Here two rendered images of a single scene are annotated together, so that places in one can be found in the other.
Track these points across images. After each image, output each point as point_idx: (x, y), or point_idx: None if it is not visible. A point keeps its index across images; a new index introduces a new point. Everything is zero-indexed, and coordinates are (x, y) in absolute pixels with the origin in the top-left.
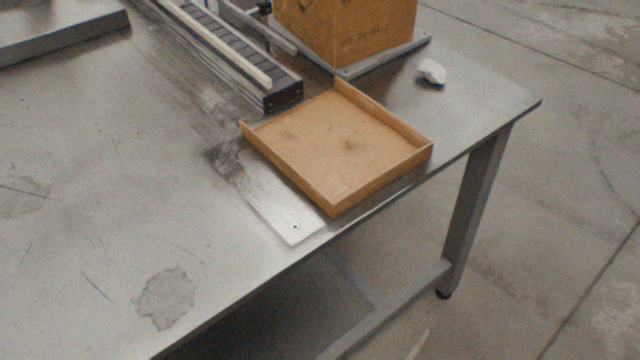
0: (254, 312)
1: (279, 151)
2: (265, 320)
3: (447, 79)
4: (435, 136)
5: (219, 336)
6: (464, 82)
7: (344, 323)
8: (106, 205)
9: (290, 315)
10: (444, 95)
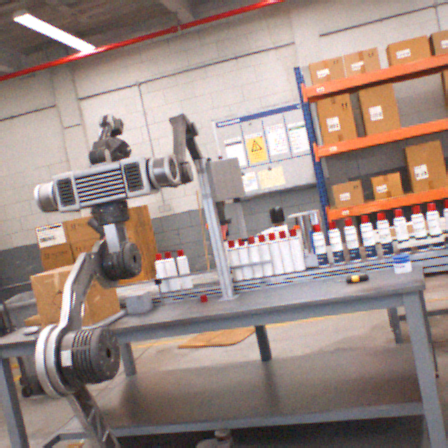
0: (120, 406)
1: None
2: (113, 407)
3: (22, 336)
4: (25, 329)
5: (129, 398)
6: (14, 338)
7: (76, 421)
8: (120, 296)
9: (103, 412)
10: (23, 334)
